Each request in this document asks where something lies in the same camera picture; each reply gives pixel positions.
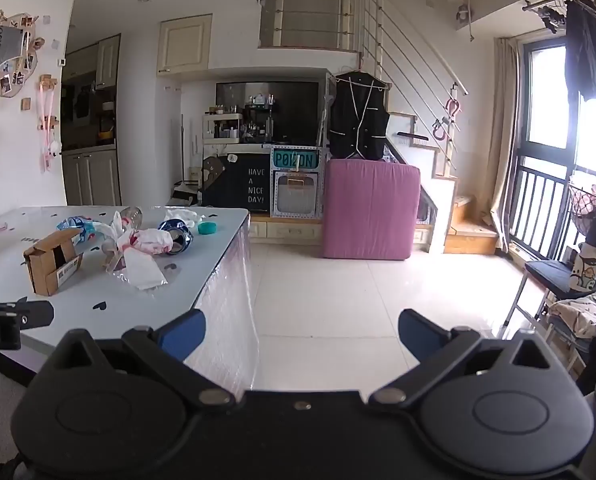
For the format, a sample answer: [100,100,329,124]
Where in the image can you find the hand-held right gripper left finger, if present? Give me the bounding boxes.
[38,309,236,408]

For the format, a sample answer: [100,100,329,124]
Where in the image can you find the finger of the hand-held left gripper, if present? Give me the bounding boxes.
[0,299,54,332]

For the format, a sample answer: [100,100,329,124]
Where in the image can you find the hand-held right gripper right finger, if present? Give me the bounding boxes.
[368,309,559,408]

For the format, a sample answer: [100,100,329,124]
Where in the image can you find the crushed blue soda can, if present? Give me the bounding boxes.
[158,219,195,256]

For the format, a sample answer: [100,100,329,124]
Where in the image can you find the white tissue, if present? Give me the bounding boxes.
[165,208,207,228]

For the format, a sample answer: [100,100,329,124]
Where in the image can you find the open cardboard box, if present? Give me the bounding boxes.
[24,229,84,297]

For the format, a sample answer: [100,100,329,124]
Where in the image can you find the clear plastic sheet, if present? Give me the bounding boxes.
[105,249,169,291]

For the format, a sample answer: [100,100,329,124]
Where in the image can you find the blue plastic wrapper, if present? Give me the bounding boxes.
[56,215,98,246]

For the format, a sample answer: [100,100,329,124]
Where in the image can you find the clear plastic bottle red label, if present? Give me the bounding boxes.
[98,212,175,257]

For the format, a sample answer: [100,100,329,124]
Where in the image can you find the wooden stairs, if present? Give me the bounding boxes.
[418,145,501,256]

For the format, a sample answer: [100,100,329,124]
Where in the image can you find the pink mattress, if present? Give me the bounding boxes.
[321,158,421,261]

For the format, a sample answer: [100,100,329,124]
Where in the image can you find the folding chair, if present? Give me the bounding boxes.
[503,250,596,376]

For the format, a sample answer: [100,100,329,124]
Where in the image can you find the cream kitchen base cabinet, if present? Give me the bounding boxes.
[62,147,121,207]

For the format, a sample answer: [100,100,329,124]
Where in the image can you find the black chalkboard sign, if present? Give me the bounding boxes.
[201,152,271,213]

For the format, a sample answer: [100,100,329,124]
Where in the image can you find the printed blanket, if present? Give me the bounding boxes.
[548,287,596,341]

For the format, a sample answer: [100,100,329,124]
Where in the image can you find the black balcony railing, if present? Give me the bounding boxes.
[508,155,579,271]

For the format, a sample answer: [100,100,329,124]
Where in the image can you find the printed tote bag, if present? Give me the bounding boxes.
[570,242,596,291]

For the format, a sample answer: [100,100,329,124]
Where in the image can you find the teal sign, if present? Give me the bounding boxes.
[270,146,321,171]

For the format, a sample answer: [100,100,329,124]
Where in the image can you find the white storage rack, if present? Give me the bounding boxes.
[202,112,243,141]

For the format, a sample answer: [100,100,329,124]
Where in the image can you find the pink hooks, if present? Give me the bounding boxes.
[430,100,461,143]

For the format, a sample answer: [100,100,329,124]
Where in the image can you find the beige curtain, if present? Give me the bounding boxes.
[487,37,525,253]

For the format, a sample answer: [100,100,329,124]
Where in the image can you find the black bottle rack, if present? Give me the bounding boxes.
[243,102,279,142]

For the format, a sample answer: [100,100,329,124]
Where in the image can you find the black vest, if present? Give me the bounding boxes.
[328,71,391,161]

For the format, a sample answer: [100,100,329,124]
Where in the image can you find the stair railing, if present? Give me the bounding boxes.
[358,0,471,171]

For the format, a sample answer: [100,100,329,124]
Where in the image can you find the dark hanging garment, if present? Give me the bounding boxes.
[564,0,596,103]

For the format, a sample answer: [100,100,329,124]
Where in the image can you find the hanging doll ornament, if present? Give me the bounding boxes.
[455,0,476,43]

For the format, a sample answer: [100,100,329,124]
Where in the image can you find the loft railing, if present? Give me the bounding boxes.
[260,0,353,51]

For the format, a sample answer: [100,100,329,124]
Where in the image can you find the pink ribbon wall hanging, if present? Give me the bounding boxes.
[38,74,61,173]

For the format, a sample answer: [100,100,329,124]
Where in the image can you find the wire basket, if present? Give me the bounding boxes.
[568,175,596,236]

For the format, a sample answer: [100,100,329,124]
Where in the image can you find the wall photo board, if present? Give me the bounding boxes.
[0,7,41,101]

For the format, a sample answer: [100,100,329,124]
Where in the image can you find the cream kitchen wall cabinet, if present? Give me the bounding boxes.
[95,35,122,91]

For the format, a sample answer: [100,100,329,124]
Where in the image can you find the cream wall cabinet door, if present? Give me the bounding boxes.
[157,14,213,77]

